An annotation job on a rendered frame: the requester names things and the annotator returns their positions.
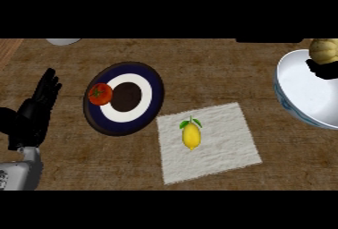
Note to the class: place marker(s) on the yellow lemon with leaves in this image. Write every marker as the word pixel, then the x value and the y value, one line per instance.
pixel 190 135

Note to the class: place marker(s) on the red tomato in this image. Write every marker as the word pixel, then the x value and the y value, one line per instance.
pixel 100 94

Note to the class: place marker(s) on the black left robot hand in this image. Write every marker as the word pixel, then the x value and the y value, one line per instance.
pixel 32 116

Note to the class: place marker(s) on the pale grey round object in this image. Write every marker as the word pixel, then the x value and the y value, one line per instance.
pixel 62 41

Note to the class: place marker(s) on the white cloth placemat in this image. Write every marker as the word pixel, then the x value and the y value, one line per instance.
pixel 215 149

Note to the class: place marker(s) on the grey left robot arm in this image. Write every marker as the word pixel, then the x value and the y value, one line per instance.
pixel 22 173

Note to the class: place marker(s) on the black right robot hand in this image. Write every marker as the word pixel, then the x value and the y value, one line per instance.
pixel 325 71

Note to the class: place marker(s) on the navy and white round plate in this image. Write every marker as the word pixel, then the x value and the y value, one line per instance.
pixel 125 119

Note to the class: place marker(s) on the white bowl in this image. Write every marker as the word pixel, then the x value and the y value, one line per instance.
pixel 307 92

